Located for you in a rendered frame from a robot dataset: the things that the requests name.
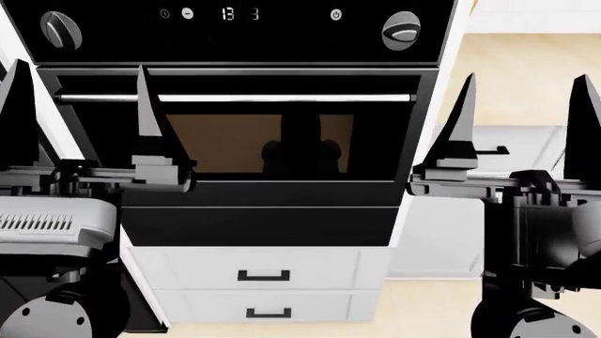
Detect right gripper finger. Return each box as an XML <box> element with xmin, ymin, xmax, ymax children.
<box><xmin>411</xmin><ymin>71</ymin><xmax>481</xmax><ymax>183</ymax></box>
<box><xmin>562</xmin><ymin>73</ymin><xmax>601</xmax><ymax>182</ymax></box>

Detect black built-in oven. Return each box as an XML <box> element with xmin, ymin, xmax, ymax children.
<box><xmin>0</xmin><ymin>0</ymin><xmax>459</xmax><ymax>248</ymax></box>

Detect white gripper camera box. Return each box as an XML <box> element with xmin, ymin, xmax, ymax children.
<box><xmin>572</xmin><ymin>200</ymin><xmax>601</xmax><ymax>260</ymax></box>
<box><xmin>0</xmin><ymin>194</ymin><xmax>119</xmax><ymax>259</ymax></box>

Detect white digital oven display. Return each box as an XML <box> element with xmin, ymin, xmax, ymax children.
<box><xmin>220</xmin><ymin>8</ymin><xmax>261</xmax><ymax>22</ymax></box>

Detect grey level-grip oven knob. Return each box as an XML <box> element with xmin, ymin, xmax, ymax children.
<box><xmin>380</xmin><ymin>10</ymin><xmax>422</xmax><ymax>53</ymax></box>

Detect silver oven door handle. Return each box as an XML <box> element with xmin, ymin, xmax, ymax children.
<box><xmin>53</xmin><ymin>92</ymin><xmax>419</xmax><ymax>104</ymax></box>

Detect grey slanted-grip oven knob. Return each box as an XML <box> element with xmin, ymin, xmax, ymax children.
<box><xmin>39</xmin><ymin>10</ymin><xmax>85</xmax><ymax>51</ymax></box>

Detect white left gripper camera box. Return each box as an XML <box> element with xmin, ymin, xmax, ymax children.
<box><xmin>0</xmin><ymin>194</ymin><xmax>119</xmax><ymax>259</ymax></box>

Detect short white drawer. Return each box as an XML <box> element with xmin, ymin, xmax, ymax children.
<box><xmin>152</xmin><ymin>288</ymin><xmax>382</xmax><ymax>324</ymax></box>

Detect white side cabinet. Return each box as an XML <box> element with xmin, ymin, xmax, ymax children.
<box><xmin>388</xmin><ymin>123</ymin><xmax>569</xmax><ymax>281</ymax></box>

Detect black glass oven door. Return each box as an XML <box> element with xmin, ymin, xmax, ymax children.
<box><xmin>36</xmin><ymin>65</ymin><xmax>440</xmax><ymax>208</ymax></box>

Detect black drawer handle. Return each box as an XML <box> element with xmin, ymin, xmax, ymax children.
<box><xmin>237</xmin><ymin>269</ymin><xmax>291</xmax><ymax>283</ymax></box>
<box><xmin>245</xmin><ymin>307</ymin><xmax>293</xmax><ymax>319</ymax></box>

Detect white right gripper camera box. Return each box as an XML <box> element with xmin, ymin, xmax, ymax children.
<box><xmin>572</xmin><ymin>200</ymin><xmax>601</xmax><ymax>260</ymax></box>

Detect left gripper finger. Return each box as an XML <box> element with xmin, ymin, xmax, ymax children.
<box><xmin>130</xmin><ymin>63</ymin><xmax>198</xmax><ymax>194</ymax></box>
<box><xmin>0</xmin><ymin>58</ymin><xmax>42</xmax><ymax>171</ymax></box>

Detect tall white drawer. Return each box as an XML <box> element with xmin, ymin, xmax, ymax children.
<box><xmin>122</xmin><ymin>245</ymin><xmax>393</xmax><ymax>293</ymax></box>

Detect black cabinet handle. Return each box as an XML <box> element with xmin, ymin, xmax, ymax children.
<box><xmin>474</xmin><ymin>145</ymin><xmax>511</xmax><ymax>157</ymax></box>

